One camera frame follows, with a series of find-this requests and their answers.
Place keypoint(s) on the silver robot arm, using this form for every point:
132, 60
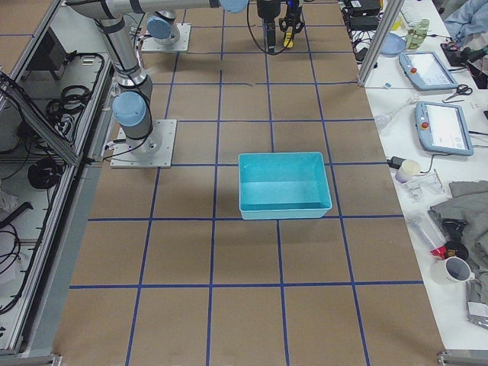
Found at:
132, 107
162, 27

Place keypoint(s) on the grey cloth pile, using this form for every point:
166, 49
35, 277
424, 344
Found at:
468, 203

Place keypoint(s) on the teach pendant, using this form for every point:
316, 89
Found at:
426, 71
442, 128

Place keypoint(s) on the white paper cup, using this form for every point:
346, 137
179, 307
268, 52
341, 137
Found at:
407, 170

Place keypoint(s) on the upper teach pendant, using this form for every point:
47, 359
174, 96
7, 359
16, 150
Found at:
426, 71

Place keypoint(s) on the light blue plastic bin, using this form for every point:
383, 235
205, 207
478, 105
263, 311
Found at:
282, 185

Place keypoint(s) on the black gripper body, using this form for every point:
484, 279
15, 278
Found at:
268, 10

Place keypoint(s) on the black handled scissors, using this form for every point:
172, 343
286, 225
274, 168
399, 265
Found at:
461, 89

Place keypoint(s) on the lower teach pendant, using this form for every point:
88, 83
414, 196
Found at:
442, 128

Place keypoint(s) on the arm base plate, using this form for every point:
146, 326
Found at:
155, 152
176, 42

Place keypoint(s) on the aluminium frame post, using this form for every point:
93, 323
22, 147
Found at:
390, 15

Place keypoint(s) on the light blue plate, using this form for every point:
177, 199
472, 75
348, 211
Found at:
393, 45

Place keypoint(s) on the white mug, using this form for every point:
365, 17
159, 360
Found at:
452, 270

